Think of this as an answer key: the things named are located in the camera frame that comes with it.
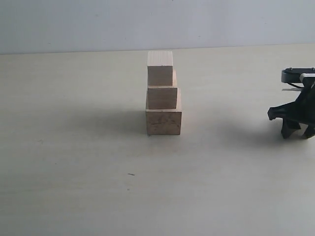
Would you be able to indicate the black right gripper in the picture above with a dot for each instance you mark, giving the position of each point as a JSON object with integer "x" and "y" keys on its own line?
{"x": 302, "y": 110}

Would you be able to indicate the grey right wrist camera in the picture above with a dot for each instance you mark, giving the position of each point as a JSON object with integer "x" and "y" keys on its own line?
{"x": 306, "y": 76}

